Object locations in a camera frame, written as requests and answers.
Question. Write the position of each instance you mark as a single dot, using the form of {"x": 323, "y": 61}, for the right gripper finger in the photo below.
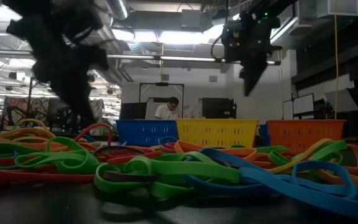
{"x": 253, "y": 74}

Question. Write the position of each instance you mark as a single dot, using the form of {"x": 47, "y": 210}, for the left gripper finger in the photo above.
{"x": 76, "y": 102}

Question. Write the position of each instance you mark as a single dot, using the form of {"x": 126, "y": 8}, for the yellow rubber band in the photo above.
{"x": 20, "y": 132}
{"x": 300, "y": 157}
{"x": 31, "y": 120}

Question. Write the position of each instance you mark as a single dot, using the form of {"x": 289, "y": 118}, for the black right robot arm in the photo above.
{"x": 272, "y": 6}

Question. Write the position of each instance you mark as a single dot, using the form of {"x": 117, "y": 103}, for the red rubber band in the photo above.
{"x": 93, "y": 125}
{"x": 42, "y": 178}
{"x": 135, "y": 157}

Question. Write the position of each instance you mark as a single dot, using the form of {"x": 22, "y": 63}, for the blue rubber band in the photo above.
{"x": 306, "y": 194}
{"x": 322, "y": 164}
{"x": 166, "y": 137}
{"x": 222, "y": 189}

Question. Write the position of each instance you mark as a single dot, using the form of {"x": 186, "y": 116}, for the white hanging cloth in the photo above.
{"x": 99, "y": 112}

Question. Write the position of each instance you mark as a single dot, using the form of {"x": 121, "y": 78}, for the white screen panel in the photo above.
{"x": 287, "y": 109}
{"x": 303, "y": 104}

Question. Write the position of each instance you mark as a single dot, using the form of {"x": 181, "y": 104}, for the black monitor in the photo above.
{"x": 217, "y": 108}
{"x": 132, "y": 111}

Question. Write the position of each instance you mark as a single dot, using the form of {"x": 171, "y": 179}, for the colourful patterned quilt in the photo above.
{"x": 20, "y": 109}

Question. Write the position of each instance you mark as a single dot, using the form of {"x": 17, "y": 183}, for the grey ceiling unit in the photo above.
{"x": 191, "y": 18}

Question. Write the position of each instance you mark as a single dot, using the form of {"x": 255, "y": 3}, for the long ceiling light tube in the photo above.
{"x": 185, "y": 58}

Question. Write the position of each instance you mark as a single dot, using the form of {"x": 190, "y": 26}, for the yellow plastic basket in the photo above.
{"x": 216, "y": 132}

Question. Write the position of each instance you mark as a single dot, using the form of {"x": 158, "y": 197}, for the orange plastic basket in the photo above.
{"x": 303, "y": 133}

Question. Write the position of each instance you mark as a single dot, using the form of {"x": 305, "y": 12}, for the person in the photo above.
{"x": 166, "y": 113}

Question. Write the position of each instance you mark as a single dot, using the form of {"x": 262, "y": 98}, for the grey softbox panel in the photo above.
{"x": 342, "y": 101}

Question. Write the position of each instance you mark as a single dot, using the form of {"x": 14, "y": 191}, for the white ceiling box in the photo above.
{"x": 337, "y": 7}

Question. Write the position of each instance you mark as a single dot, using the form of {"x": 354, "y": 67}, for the black metal stand frame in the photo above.
{"x": 30, "y": 93}

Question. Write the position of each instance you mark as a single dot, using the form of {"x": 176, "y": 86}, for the silver air duct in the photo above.
{"x": 118, "y": 7}

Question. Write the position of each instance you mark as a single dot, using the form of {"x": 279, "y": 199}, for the black metal frame rig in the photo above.
{"x": 162, "y": 83}

